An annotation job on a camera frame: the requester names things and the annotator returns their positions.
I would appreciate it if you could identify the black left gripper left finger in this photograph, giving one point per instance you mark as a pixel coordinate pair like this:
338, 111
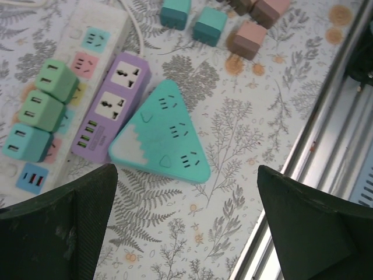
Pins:
43, 239

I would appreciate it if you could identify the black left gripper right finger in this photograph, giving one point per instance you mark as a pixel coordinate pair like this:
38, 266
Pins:
320, 233

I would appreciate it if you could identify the teal cube plug adapter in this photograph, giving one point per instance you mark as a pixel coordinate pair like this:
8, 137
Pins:
26, 141
175, 11
209, 24

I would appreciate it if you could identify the green cube plug adapter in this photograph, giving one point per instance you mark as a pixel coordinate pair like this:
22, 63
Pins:
55, 78
40, 111

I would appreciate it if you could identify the teal triangular power strip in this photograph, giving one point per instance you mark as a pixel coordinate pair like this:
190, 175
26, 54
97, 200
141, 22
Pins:
169, 140

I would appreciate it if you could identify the purple power strip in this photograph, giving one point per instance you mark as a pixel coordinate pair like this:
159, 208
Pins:
116, 89

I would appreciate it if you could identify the pink cube plug adapter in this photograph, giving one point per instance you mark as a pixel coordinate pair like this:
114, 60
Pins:
247, 42
271, 10

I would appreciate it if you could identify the long white power strip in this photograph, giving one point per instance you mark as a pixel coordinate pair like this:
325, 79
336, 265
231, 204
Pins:
96, 41

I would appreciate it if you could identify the aluminium table edge rails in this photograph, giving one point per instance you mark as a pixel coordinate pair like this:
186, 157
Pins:
320, 131

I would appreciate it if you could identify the floral patterned table mat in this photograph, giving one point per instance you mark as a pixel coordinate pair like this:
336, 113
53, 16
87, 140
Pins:
233, 146

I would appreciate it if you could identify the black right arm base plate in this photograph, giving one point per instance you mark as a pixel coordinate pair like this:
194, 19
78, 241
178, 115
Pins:
361, 58

